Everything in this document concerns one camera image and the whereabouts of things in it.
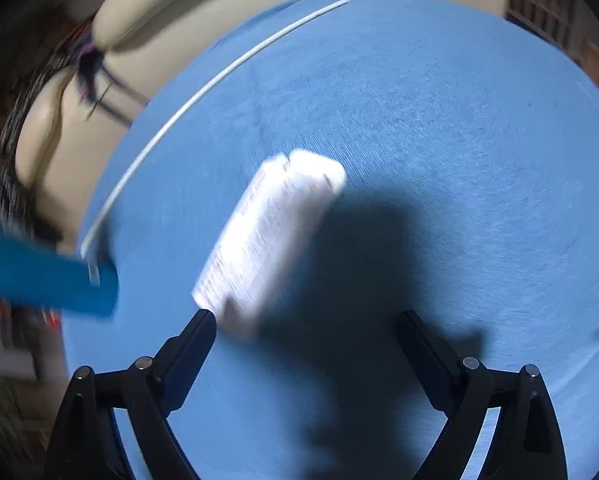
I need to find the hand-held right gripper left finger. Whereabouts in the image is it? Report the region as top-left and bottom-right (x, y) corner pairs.
(44, 308), (218, 480)

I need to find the thin white tube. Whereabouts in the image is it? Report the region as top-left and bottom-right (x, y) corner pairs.
(80, 0), (351, 258)

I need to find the purple cloth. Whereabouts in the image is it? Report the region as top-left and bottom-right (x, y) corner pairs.
(74, 35), (145, 126)

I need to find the small white box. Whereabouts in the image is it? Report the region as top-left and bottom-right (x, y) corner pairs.
(192, 149), (347, 341)

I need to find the cream leather sofa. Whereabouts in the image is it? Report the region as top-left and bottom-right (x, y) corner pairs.
(14, 0), (510, 256)

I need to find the wooden crib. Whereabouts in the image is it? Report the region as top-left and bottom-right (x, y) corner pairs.
(504, 0), (599, 61)

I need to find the blue thermos bottle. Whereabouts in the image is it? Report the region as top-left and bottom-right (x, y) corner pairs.
(0, 225), (119, 317)

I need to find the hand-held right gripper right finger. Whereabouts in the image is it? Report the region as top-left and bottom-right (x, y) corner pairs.
(397, 309), (569, 480)

